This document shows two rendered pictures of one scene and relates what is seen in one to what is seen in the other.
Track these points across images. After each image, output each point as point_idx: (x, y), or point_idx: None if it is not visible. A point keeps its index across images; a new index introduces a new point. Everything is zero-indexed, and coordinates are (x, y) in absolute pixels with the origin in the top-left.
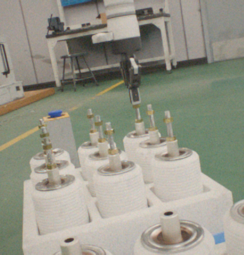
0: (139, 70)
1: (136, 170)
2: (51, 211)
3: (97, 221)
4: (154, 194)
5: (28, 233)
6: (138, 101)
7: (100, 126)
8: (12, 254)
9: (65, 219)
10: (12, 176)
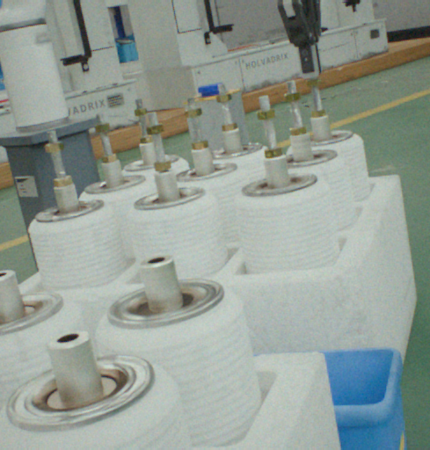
0: (297, 10)
1: (189, 206)
2: (44, 257)
3: (110, 286)
4: None
5: (22, 286)
6: (314, 72)
7: (193, 119)
8: None
9: (63, 273)
10: None
